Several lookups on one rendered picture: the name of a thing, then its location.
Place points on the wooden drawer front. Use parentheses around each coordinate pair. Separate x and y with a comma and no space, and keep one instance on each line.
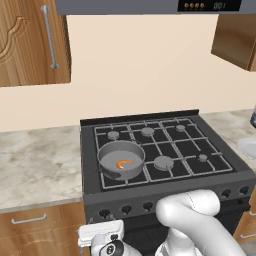
(40,236)
(246,225)

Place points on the orange shrimp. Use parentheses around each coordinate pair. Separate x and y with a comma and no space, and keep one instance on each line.
(120,163)

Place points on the grey cooking pot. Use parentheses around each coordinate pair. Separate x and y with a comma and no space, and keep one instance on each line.
(133,168)

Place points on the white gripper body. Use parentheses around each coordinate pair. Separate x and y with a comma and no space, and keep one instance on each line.
(101,230)

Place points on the black oven door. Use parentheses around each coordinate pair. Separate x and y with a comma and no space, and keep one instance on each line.
(141,233)

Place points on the black stove knob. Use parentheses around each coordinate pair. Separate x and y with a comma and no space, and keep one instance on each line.
(126,209)
(104,213)
(244,190)
(148,205)
(226,193)

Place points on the carved wooden cupboard door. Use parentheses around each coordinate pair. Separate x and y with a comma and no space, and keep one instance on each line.
(23,43)

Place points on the white plate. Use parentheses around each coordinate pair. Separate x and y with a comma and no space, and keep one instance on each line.
(248,146)

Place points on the plain wooden wall cupboard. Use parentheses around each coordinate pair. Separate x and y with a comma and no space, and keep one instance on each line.
(235,40)

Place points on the dark blue container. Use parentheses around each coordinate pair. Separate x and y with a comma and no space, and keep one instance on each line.
(253,118)

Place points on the dark grey gas stove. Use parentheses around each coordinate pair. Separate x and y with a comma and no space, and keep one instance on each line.
(200,178)

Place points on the grey range hood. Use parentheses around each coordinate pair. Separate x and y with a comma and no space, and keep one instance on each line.
(133,6)

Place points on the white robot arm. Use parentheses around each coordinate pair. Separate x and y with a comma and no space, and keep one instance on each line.
(196,226)

